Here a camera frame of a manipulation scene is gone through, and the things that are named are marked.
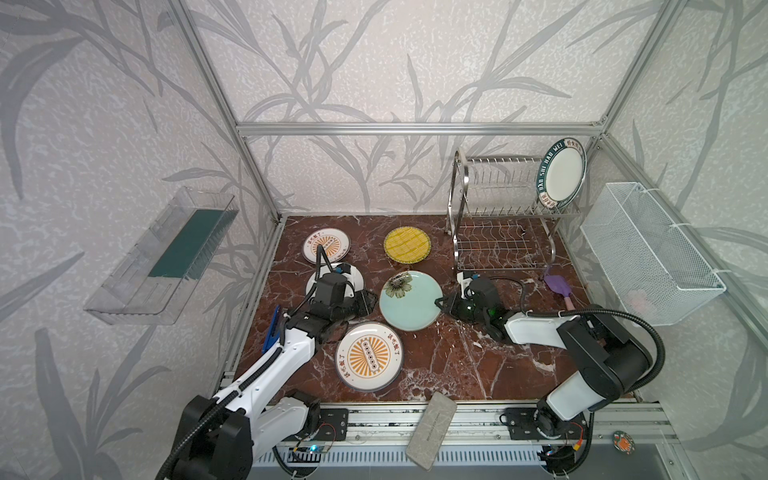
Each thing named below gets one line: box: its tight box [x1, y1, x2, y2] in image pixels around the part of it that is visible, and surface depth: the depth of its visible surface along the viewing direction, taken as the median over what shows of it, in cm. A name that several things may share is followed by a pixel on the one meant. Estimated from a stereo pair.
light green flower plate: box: [379, 270, 443, 332], surface depth 93 cm
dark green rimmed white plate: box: [536, 137, 588, 211], surface depth 88 cm
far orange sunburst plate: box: [302, 227, 351, 265], surface depth 114 cm
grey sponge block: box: [405, 391, 457, 472], surface depth 72 cm
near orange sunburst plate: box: [335, 322, 404, 393], surface depth 86 cm
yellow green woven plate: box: [383, 226, 432, 264], surface depth 114 cm
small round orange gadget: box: [612, 430, 636, 455], surface depth 72 cm
